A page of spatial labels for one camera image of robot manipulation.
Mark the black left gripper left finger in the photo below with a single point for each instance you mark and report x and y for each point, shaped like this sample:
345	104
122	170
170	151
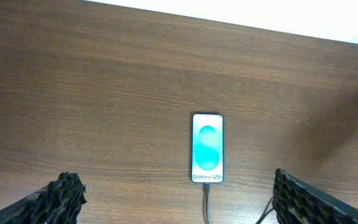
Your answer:
59	202

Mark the blue Galaxy smartphone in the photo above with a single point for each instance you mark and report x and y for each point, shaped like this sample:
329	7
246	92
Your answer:
207	148

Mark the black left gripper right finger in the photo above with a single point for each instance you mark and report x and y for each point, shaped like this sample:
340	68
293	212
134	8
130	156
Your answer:
295	201

